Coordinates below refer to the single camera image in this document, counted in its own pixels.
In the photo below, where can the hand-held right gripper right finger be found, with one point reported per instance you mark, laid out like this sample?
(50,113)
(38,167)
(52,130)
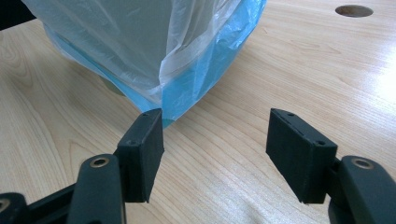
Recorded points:
(299,155)

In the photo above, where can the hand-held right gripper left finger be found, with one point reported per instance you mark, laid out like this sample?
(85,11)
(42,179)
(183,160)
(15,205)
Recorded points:
(141,155)

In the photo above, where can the white blue-banded trash bag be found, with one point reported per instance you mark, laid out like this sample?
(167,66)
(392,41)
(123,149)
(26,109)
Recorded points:
(140,46)

